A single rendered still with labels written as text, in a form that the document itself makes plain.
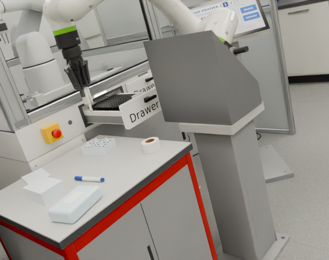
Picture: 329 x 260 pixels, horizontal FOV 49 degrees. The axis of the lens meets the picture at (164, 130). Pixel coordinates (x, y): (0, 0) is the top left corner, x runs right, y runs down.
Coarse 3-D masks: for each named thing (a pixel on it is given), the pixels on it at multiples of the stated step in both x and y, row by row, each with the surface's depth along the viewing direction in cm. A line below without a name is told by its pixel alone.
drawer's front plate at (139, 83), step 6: (150, 72) 205; (138, 78) 197; (144, 78) 200; (126, 84) 192; (132, 84) 194; (138, 84) 197; (144, 84) 200; (150, 84) 204; (132, 90) 194; (138, 90) 197
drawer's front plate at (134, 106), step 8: (152, 88) 166; (136, 96) 159; (144, 96) 160; (128, 104) 153; (136, 104) 157; (144, 104) 160; (120, 112) 153; (128, 112) 154; (136, 112) 157; (144, 112) 160; (152, 112) 164; (128, 120) 154; (136, 120) 157; (144, 120) 161; (128, 128) 154
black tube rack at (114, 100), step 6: (114, 96) 184; (120, 96) 180; (126, 96) 177; (102, 102) 179; (108, 102) 176; (114, 102) 172; (120, 102) 170; (102, 108) 179; (108, 108) 176; (114, 108) 173
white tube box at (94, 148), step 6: (90, 144) 157; (96, 144) 155; (102, 144) 153; (108, 144) 152; (114, 144) 155; (84, 150) 154; (90, 150) 153; (96, 150) 151; (102, 150) 150; (108, 150) 152
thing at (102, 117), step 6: (108, 96) 190; (96, 102) 185; (84, 108) 179; (96, 108) 185; (84, 114) 175; (90, 114) 171; (96, 114) 168; (102, 114) 165; (108, 114) 162; (114, 114) 159; (120, 114) 156; (90, 120) 173; (96, 120) 170; (102, 120) 166; (108, 120) 163; (114, 120) 161; (120, 120) 158
